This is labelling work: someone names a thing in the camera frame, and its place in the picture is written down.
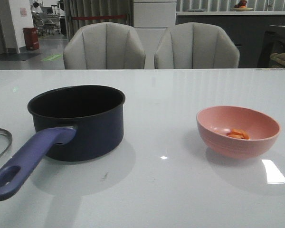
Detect pink bowl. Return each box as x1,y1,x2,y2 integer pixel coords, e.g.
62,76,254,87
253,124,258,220
196,105,281,159

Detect orange ham slices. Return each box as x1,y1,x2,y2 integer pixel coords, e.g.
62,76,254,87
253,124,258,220
227,128,250,140

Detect dark blue saucepan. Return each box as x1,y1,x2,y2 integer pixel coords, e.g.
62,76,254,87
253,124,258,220
0,85,125,201

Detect left grey chair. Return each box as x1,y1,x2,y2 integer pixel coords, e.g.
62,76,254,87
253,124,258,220
63,22,146,69

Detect grey chair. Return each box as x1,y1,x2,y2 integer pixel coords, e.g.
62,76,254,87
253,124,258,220
63,22,146,69
154,22,240,69

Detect right grey chair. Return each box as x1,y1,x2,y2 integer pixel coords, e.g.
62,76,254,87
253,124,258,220
154,22,240,69

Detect white cabinet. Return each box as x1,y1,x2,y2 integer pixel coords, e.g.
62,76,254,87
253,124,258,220
133,0,177,29

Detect red barrier belt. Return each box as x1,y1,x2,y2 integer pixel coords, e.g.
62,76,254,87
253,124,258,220
71,14,128,20

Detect dark grey counter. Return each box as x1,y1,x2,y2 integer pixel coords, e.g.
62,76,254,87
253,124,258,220
176,11,285,68

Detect red trash bin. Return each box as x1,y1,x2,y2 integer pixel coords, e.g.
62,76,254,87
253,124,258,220
23,27,39,50

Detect fruit plate on counter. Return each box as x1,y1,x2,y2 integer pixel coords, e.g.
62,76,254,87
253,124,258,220
232,0,254,11

